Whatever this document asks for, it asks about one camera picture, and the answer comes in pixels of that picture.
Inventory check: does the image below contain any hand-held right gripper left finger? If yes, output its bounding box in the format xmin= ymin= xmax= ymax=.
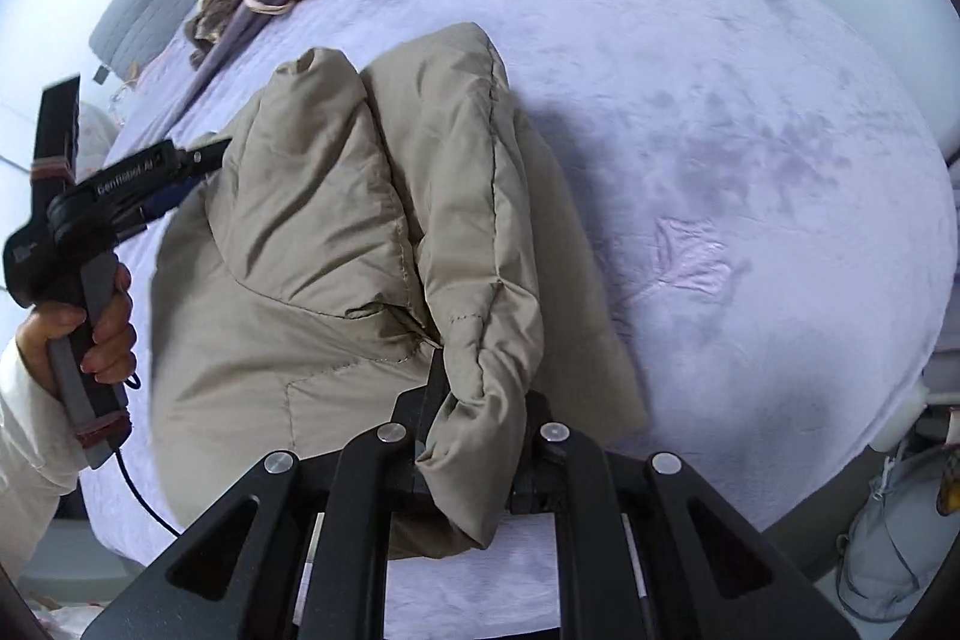
xmin=82 ymin=383 xmax=452 ymax=640

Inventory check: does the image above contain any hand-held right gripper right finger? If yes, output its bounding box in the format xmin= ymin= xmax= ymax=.
xmin=508 ymin=391 xmax=860 ymax=640

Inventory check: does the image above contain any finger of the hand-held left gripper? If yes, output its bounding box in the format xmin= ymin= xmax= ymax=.
xmin=176 ymin=137 xmax=234 ymax=181
xmin=116 ymin=181 xmax=194 ymax=241

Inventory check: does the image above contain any khaki puffer jacket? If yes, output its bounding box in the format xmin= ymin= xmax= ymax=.
xmin=150 ymin=21 xmax=650 ymax=563

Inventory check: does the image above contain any person's left forearm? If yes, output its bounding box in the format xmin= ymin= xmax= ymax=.
xmin=0 ymin=340 xmax=95 ymax=582

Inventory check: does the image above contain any person's left hand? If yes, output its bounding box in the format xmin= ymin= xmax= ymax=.
xmin=18 ymin=261 xmax=140 ymax=398

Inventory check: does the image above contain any brown knitted garment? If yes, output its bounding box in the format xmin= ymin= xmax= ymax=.
xmin=184 ymin=0 xmax=265 ymax=73

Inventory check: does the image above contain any lavender bed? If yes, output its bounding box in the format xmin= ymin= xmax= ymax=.
xmin=79 ymin=0 xmax=958 ymax=640

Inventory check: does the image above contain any grey bag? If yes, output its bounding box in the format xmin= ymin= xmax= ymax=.
xmin=834 ymin=441 xmax=958 ymax=621

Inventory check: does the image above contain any black cable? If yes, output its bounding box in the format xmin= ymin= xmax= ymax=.
xmin=111 ymin=376 xmax=182 ymax=537

